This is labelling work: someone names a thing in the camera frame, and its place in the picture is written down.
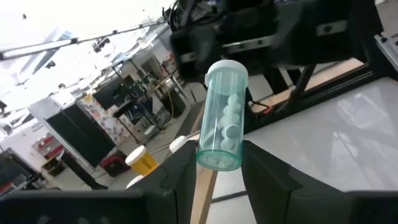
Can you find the black aluminium table frame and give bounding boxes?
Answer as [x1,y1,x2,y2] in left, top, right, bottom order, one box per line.
[242,30,398,134]

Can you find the white plastic medicine bottle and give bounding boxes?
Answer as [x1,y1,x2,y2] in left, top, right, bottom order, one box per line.
[169,136,189,154]

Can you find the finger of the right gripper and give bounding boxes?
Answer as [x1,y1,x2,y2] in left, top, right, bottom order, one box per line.
[275,0,384,68]
[170,26,223,82]

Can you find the green medicine bottle white cap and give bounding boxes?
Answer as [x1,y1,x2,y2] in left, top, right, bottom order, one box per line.
[195,59,249,172]

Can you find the orange medicine bottle white cap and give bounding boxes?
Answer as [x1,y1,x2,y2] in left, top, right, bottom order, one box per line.
[125,145,159,175]

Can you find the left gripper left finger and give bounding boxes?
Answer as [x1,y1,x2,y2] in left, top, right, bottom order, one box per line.
[126,139,198,224]

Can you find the white shelf red bins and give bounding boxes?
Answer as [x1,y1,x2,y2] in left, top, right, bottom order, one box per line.
[30,133,65,161]

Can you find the translucent bottle ribbed cap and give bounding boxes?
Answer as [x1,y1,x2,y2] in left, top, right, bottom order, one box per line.
[126,175,144,190]

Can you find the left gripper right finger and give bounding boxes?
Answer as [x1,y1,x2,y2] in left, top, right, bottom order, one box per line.
[241,139,353,224]

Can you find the black ceiling spotlight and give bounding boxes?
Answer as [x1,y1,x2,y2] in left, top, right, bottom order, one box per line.
[92,36,111,53]

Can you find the floral patterned panel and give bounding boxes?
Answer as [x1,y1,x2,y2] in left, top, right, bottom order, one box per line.
[77,95,130,146]

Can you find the red bag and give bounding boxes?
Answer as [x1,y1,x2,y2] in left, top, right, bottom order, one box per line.
[99,154,131,177]

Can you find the black room partition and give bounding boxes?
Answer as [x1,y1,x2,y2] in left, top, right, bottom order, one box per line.
[46,102,116,169]

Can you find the large black television screen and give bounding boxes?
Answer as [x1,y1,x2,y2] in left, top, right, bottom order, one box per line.
[0,149,41,190]

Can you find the long black linear ceiling light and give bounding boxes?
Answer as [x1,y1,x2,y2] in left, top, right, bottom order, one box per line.
[0,20,165,62]

